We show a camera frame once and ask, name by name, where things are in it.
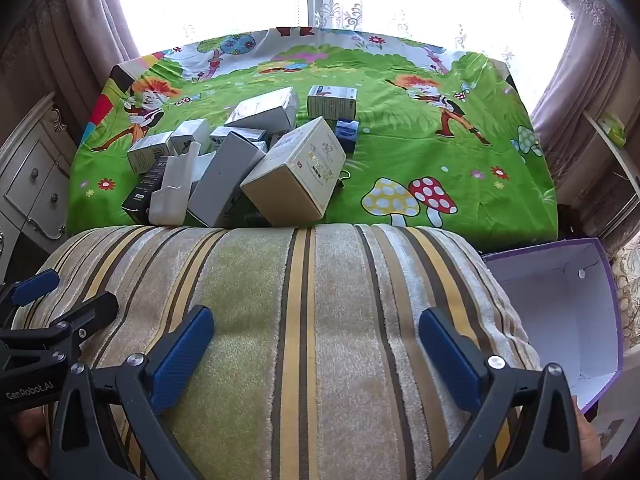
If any white lace curtain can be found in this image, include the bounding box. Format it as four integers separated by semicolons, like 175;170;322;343
607;240;640;363
112;0;576;63

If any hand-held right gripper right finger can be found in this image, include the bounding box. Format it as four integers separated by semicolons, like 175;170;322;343
418;307;583;480

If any green cartoon printed bed sheet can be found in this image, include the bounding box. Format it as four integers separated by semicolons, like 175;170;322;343
65;26;560;251

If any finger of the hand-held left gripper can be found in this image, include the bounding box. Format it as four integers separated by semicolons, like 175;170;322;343
0;268;61;320
22;291;120;356

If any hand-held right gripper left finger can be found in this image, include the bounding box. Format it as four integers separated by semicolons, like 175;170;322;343
50;305;216;480

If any pile of small packaging cartons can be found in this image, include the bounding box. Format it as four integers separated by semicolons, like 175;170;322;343
121;85;360;228

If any brown patterned curtain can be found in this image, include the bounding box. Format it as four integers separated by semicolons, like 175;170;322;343
529;0;640;161
0;0;142;128

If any white plastic holder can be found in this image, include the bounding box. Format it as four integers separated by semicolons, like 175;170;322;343
148;141;202;226

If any green tissue pack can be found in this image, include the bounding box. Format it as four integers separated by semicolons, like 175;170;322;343
600;112;629;149

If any white carved dresser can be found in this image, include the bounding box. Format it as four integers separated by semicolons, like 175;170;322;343
0;92;77;263

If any purple cardboard storage box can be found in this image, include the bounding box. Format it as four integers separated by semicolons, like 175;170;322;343
482;237;626;413

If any white side table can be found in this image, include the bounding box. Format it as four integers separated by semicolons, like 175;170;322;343
582;107;640;192

